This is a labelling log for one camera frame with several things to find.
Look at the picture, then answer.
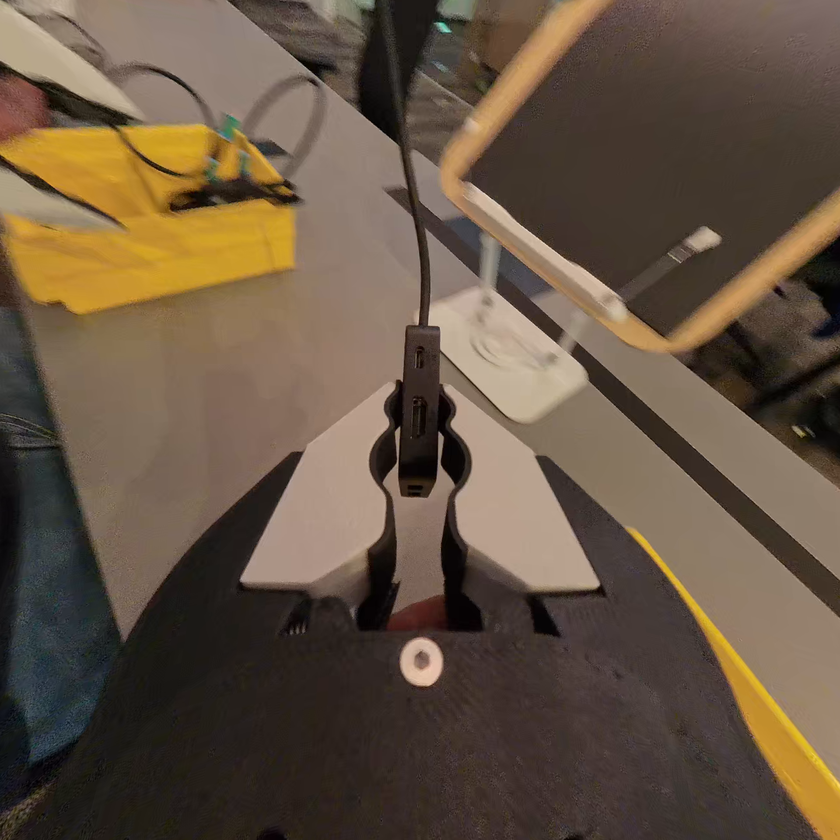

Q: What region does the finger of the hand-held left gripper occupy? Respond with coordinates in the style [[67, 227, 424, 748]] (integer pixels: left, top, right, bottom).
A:
[[0, 172, 127, 232], [0, 7, 144, 124]]

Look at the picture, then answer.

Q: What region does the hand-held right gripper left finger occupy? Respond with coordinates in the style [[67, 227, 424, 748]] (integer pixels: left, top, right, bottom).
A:
[[239, 381, 404, 624]]

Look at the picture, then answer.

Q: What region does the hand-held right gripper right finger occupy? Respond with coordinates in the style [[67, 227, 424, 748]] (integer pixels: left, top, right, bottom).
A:
[[440, 382, 602, 624]]

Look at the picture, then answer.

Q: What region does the yellow plastic bin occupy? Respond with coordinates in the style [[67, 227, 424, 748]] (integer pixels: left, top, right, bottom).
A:
[[626, 528, 840, 840], [0, 121, 299, 316]]

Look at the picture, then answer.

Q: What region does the black switch lead cable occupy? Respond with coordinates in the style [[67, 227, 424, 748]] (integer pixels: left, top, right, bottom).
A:
[[108, 62, 329, 204]]

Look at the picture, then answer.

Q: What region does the wood-framed portable monitor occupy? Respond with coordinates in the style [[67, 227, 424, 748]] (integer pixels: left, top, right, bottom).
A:
[[441, 0, 840, 355]]

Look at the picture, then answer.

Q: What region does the person's left hand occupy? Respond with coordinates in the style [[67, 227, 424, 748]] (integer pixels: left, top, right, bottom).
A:
[[0, 75, 52, 142]]

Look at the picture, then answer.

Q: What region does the white monitor stand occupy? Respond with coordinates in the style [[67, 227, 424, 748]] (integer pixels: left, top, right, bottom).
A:
[[430, 178, 630, 425]]

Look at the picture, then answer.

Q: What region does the person's blue jeans leg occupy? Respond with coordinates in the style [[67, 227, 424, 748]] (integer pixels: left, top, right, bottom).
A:
[[0, 308, 122, 808]]

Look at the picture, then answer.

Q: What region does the black USB cable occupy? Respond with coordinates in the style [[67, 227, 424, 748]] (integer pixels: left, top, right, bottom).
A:
[[374, 0, 434, 329]]

